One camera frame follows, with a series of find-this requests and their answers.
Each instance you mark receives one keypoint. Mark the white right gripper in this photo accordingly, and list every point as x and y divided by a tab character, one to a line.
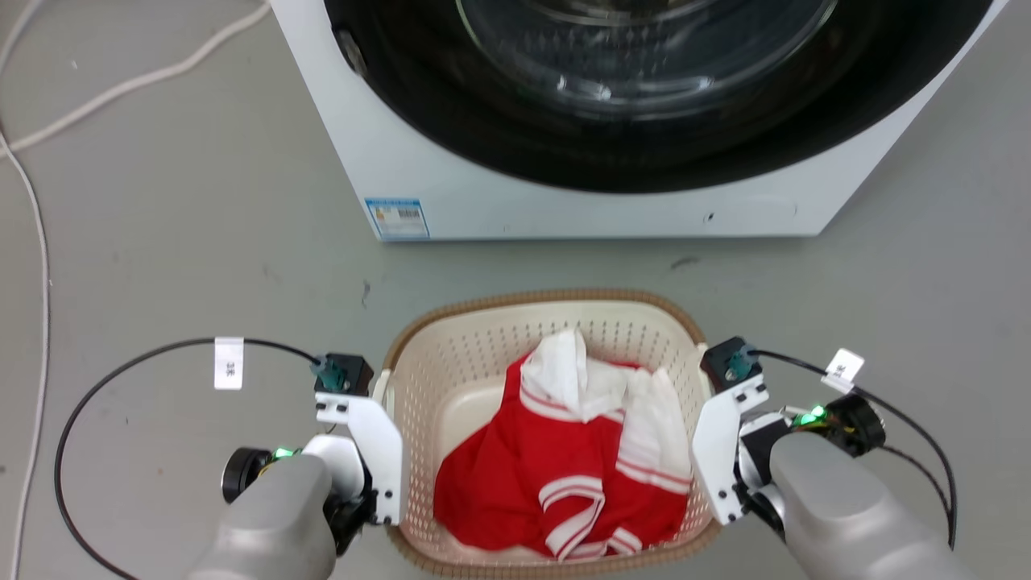
713	451

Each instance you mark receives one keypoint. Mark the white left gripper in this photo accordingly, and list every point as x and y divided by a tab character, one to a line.
377	451

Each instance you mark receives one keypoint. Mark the cream plastic laundry basket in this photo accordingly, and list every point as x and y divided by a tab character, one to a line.
451	354

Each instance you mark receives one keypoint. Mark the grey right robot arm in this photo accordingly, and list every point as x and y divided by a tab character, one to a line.
846	515

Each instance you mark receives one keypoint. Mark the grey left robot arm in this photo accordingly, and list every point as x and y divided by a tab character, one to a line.
274	524

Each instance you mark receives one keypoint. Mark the red and white garment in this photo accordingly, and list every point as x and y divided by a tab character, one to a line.
556	459

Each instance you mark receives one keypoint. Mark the blue energy label sticker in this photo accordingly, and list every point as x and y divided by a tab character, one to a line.
396	219

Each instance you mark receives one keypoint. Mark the white front-load washing machine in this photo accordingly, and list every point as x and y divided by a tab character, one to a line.
419	161

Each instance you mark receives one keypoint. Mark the black round washer door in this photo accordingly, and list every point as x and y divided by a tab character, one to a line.
451	89

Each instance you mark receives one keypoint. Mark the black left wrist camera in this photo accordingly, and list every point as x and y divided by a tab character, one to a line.
350	372

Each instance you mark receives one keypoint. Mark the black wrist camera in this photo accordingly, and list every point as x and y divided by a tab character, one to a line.
350	372
725	358

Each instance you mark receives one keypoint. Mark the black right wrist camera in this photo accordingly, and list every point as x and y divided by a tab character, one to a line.
725	358

